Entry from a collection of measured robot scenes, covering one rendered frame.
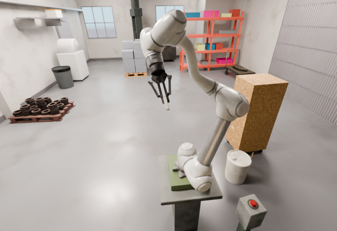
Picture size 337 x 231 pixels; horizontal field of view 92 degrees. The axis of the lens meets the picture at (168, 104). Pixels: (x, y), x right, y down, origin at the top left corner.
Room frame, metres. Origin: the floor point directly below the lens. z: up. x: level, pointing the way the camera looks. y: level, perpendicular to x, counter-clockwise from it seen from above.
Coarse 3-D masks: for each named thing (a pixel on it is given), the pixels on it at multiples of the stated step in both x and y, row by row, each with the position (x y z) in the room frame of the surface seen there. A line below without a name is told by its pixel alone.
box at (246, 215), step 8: (240, 200) 0.66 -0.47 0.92; (256, 200) 0.65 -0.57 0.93; (240, 208) 0.64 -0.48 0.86; (248, 208) 0.60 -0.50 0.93; (264, 208) 0.60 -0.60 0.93; (240, 216) 0.63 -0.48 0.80; (248, 216) 0.57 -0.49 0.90; (256, 216) 0.57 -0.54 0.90; (264, 216) 0.59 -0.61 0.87; (248, 224) 0.56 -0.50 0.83; (256, 224) 0.58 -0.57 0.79
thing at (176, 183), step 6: (168, 156) 1.18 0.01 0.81; (174, 156) 1.18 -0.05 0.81; (168, 162) 1.10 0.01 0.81; (174, 162) 1.10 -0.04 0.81; (168, 168) 1.05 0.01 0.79; (174, 174) 0.97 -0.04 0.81; (174, 180) 0.91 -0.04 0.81; (180, 180) 0.91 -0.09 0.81; (186, 180) 0.91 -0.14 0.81; (174, 186) 0.86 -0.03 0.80; (180, 186) 0.87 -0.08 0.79; (186, 186) 0.87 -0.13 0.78; (192, 186) 0.88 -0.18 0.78
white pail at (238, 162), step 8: (232, 152) 1.67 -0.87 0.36; (240, 152) 1.67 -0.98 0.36; (232, 160) 1.53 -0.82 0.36; (240, 160) 1.53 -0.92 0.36; (248, 160) 1.52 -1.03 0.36; (232, 168) 1.48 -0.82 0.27; (240, 168) 1.43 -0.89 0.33; (248, 168) 1.46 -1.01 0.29; (232, 176) 1.47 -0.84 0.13; (240, 176) 1.43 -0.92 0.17
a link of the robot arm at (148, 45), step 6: (144, 30) 0.92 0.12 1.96; (150, 30) 0.92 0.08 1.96; (144, 36) 0.89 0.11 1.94; (150, 36) 0.85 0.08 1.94; (144, 42) 0.87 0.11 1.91; (150, 42) 0.85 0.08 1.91; (144, 48) 0.87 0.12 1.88; (150, 48) 0.85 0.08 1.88; (156, 48) 0.85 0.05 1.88; (162, 48) 0.87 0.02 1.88; (144, 54) 0.87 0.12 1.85
